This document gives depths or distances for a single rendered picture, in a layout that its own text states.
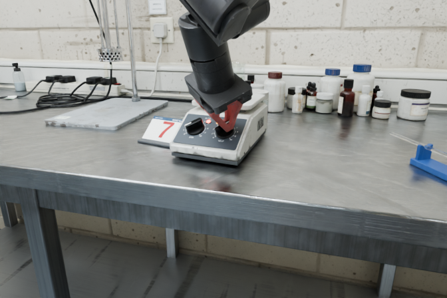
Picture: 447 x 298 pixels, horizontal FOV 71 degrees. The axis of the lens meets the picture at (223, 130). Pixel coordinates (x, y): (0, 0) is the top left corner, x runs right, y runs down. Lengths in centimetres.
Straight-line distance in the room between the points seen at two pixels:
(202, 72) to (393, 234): 32
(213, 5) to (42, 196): 48
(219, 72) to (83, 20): 96
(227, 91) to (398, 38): 72
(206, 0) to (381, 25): 79
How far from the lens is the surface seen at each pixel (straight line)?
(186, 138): 55
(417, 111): 92
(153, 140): 65
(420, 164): 60
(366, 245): 51
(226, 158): 52
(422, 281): 142
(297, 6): 106
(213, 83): 44
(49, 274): 77
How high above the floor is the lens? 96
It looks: 17 degrees down
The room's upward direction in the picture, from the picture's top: straight up
